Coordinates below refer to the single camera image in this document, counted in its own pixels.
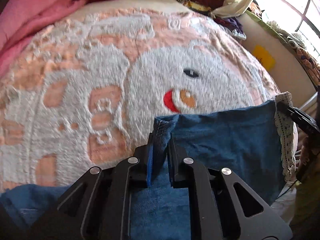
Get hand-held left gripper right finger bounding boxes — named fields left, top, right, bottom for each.
left=168, top=136, right=293, bottom=240

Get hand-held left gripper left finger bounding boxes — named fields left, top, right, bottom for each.
left=57, top=132, right=154, bottom=240

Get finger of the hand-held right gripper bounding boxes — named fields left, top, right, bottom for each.
left=276, top=101, right=297, bottom=118

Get blue denim pants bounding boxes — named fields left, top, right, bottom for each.
left=0, top=99, right=298, bottom=240

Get yellow bag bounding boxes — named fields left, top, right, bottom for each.
left=252, top=45, right=276, bottom=71

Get clothes on windowsill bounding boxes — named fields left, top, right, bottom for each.
left=265, top=20, right=320, bottom=87

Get olive cloth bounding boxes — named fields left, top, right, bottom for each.
left=290, top=177, right=320, bottom=233

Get green windowsill mat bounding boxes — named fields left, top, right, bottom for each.
left=246, top=10, right=300, bottom=53

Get purple and white clothing pile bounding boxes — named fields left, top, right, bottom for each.
left=217, top=16, right=248, bottom=40

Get window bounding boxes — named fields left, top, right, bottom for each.
left=255, top=0, right=320, bottom=63

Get peach and white printed blanket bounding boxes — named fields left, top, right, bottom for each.
left=0, top=7, right=298, bottom=193

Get white bed sheet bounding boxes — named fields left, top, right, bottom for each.
left=122, top=0, right=193, bottom=14

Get pink duvet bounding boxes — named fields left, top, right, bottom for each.
left=0, top=0, right=88, bottom=78

